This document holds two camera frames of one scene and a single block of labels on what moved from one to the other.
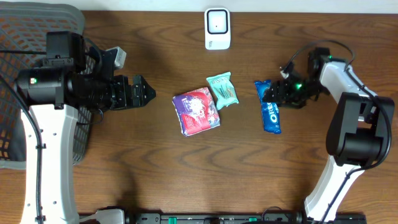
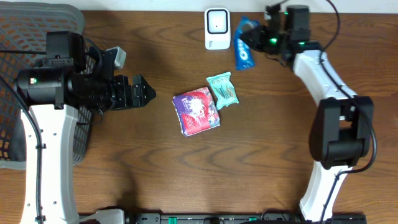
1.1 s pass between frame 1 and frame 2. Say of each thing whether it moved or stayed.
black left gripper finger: stayed
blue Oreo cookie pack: moved
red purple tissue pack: stayed
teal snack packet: stayed
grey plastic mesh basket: stayed
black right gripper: moved
